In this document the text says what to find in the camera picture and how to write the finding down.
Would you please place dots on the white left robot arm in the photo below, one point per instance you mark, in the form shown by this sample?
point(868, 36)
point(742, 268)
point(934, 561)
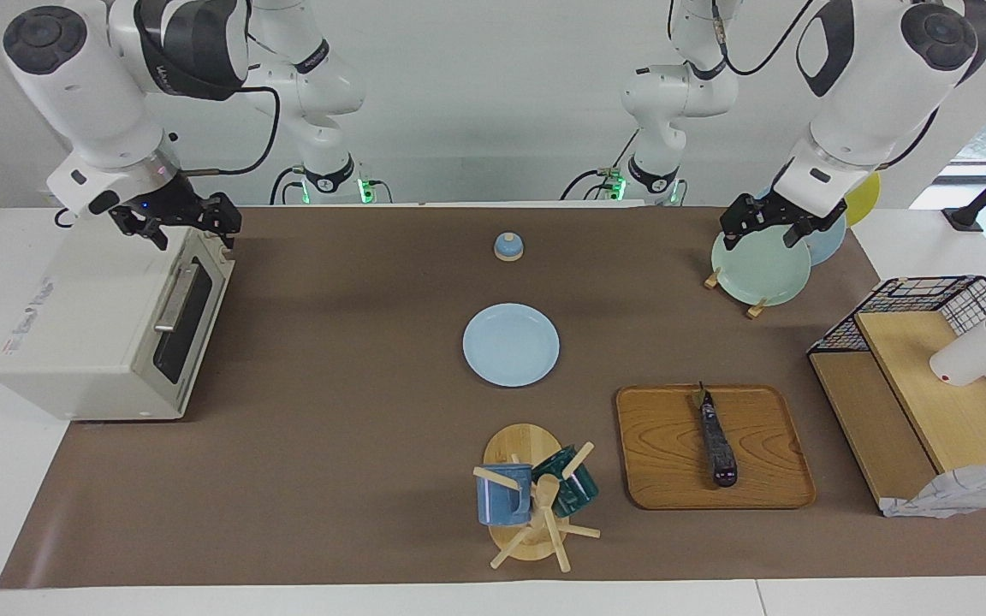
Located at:
point(870, 94)

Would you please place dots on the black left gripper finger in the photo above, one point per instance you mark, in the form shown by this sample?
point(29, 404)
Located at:
point(793, 236)
point(730, 240)

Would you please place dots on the light blue plate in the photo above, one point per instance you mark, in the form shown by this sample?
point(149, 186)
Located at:
point(510, 346)

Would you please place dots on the dark purple eggplant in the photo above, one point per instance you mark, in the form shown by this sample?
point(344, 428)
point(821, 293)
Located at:
point(718, 445)

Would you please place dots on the glass oven door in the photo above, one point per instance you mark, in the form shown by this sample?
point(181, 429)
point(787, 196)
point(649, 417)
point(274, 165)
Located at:
point(202, 342)

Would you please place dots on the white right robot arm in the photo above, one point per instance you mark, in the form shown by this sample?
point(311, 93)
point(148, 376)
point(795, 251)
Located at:
point(91, 94)

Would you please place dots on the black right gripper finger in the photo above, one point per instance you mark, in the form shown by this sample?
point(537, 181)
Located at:
point(229, 239)
point(158, 239)

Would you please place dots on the blue call bell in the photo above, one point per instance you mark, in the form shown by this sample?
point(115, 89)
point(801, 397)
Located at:
point(508, 248)

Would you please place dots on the dark wooden shelf board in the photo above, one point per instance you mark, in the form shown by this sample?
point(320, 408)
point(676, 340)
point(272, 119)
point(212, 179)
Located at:
point(870, 428)

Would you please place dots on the wooden plate rack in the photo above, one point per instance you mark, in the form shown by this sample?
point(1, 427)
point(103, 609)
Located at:
point(711, 280)

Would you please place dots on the brown wooden tray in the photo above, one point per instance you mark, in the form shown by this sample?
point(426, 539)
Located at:
point(664, 449)

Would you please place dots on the white toaster oven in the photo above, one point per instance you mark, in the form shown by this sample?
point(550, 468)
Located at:
point(82, 325)

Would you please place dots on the mint green plate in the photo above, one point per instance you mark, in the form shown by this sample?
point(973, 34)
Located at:
point(758, 274)

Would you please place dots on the wooden mug tree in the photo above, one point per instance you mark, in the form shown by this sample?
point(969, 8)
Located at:
point(514, 445)

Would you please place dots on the blue mug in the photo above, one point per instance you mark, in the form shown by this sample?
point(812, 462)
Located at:
point(501, 500)

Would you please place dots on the brown table mat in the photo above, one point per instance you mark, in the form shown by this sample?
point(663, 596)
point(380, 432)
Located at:
point(330, 445)

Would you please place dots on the white cup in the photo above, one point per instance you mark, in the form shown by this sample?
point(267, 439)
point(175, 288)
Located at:
point(968, 355)

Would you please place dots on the dark teal mug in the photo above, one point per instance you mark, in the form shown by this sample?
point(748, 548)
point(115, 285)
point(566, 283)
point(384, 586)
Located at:
point(574, 492)

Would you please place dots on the yellow plate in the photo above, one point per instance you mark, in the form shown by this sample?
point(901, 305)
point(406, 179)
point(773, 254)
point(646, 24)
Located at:
point(864, 201)

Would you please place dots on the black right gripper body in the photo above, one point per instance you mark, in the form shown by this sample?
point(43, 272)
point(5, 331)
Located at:
point(176, 210)

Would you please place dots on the light wooden board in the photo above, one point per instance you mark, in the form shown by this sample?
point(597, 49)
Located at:
point(947, 402)

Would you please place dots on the checkered grey cloth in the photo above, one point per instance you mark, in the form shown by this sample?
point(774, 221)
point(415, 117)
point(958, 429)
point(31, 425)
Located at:
point(964, 492)

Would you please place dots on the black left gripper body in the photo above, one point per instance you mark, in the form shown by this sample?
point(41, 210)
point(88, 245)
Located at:
point(771, 212)

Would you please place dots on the pale blue upright plate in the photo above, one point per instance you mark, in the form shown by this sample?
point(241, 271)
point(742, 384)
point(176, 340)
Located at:
point(828, 245)

